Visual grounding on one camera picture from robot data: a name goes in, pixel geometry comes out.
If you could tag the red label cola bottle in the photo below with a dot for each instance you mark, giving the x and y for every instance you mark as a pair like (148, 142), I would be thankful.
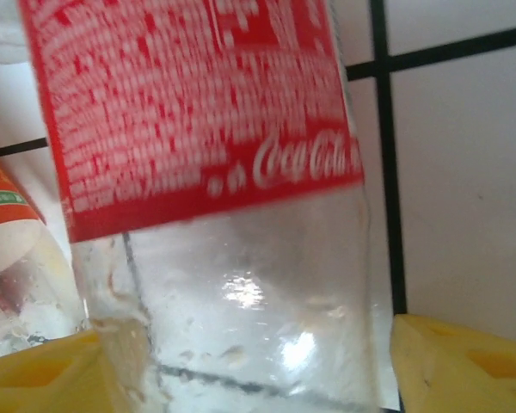
(198, 129)

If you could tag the orange label plastic bottle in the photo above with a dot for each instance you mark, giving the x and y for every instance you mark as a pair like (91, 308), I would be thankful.
(0, 189)

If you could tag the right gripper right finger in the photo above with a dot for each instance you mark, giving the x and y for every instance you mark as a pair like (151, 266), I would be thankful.
(464, 370)

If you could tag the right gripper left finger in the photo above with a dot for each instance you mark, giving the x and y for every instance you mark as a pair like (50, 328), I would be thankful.
(34, 383)

